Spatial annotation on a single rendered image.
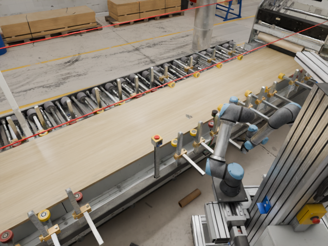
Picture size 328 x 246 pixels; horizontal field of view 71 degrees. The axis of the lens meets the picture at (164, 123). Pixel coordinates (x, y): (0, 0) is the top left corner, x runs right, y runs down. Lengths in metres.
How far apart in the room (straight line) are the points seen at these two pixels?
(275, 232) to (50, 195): 1.60
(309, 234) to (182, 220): 1.52
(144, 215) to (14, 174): 1.39
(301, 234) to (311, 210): 0.24
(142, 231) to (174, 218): 0.39
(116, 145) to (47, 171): 0.63
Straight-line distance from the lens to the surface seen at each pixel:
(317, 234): 1.67
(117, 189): 2.30
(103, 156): 2.20
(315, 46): 4.24
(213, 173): 1.68
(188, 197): 2.87
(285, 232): 1.59
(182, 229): 2.78
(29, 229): 2.26
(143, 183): 2.21
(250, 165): 3.47
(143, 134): 2.35
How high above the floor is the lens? 2.53
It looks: 41 degrees down
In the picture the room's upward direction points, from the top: 2 degrees clockwise
